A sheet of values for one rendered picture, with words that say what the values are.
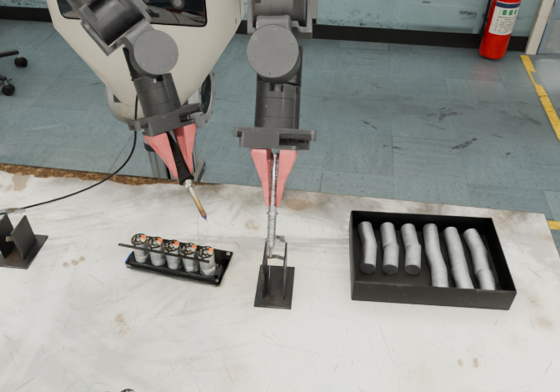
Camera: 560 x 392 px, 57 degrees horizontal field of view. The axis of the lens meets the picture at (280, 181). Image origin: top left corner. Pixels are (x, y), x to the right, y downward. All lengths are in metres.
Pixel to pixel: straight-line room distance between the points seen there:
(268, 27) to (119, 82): 0.63
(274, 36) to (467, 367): 0.52
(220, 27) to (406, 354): 0.67
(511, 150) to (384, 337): 1.88
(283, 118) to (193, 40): 0.46
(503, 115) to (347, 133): 0.81
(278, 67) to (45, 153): 2.07
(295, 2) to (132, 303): 0.50
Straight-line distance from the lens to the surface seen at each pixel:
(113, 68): 1.15
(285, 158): 0.63
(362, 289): 0.81
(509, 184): 2.38
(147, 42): 0.70
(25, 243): 0.96
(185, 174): 0.80
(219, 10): 1.03
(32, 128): 2.78
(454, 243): 0.91
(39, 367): 0.83
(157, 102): 0.77
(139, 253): 0.86
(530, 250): 0.98
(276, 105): 0.64
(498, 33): 3.26
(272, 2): 0.66
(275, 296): 0.82
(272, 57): 0.58
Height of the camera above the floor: 1.41
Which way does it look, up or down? 40 degrees down
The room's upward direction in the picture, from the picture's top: straight up
